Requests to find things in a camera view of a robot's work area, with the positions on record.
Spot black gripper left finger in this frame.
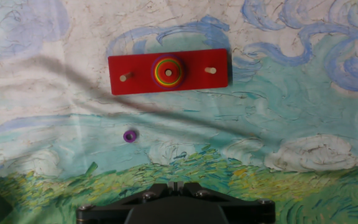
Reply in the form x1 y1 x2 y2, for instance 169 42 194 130
75 182 177 224

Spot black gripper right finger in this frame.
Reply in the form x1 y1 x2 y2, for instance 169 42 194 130
175 182 276 224

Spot small red Hanoi ring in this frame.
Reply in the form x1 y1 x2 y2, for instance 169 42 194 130
158 63 180 83

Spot red Hanoi base board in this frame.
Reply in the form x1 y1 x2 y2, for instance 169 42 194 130
107 48 229 96

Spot green painted landscape cloth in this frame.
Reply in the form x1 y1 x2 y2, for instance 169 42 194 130
0 0 358 224

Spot small purple loose ring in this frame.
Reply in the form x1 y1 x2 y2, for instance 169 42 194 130
122 129 138 144

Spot rainbow Hanoi ring stack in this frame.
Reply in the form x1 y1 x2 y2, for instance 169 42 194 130
150 54 186 91

